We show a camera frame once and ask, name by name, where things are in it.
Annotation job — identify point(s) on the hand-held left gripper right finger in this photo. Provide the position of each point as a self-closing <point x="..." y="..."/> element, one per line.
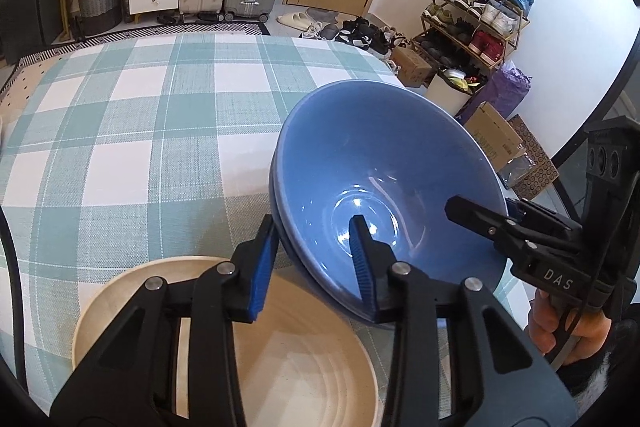
<point x="364" y="267"/>

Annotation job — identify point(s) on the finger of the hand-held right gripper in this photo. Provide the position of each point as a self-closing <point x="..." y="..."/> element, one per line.
<point x="480" y="219"/>
<point x="545" y="222"/>

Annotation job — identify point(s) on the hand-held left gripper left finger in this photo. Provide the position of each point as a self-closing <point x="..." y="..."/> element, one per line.
<point x="262" y="272"/>

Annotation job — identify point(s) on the blue bowl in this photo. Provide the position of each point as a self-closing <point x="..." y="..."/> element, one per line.
<point x="325" y="293"/>
<point x="350" y="147"/>

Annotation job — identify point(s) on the cream round plate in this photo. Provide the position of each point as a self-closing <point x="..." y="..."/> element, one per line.
<point x="300" y="372"/>

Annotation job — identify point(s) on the person's right forearm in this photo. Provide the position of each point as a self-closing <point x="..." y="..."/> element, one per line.
<point x="610" y="372"/>

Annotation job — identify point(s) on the person's right hand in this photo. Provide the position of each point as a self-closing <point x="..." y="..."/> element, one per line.
<point x="540" y="322"/>

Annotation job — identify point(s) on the brown patterned doormat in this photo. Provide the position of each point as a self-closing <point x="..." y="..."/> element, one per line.
<point x="537" y="172"/>

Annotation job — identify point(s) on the printed cardboard box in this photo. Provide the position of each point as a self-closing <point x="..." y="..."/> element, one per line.
<point x="492" y="137"/>

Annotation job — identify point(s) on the purple bag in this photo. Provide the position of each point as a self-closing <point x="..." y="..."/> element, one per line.
<point x="500" y="92"/>

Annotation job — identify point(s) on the white trash can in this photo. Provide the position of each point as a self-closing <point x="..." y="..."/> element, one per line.
<point x="447" y="94"/>

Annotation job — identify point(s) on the small brown cardboard box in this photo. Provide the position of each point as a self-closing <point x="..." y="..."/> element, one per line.
<point x="410" y="67"/>

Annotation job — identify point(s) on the teal checked tablecloth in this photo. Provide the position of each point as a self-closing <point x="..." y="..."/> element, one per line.
<point x="125" y="157"/>

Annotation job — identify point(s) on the metal shoe rack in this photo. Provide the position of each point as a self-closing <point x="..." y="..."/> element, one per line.
<point x="520" y="29"/>

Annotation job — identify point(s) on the rows of shelved sneakers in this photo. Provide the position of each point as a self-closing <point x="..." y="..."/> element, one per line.
<point x="480" y="12"/>

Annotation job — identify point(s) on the scattered pairs of shoes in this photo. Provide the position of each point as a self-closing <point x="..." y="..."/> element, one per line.
<point x="360" y="34"/>

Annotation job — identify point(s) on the grey floor mat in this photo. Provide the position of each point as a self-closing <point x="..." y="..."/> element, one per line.
<point x="322" y="14"/>

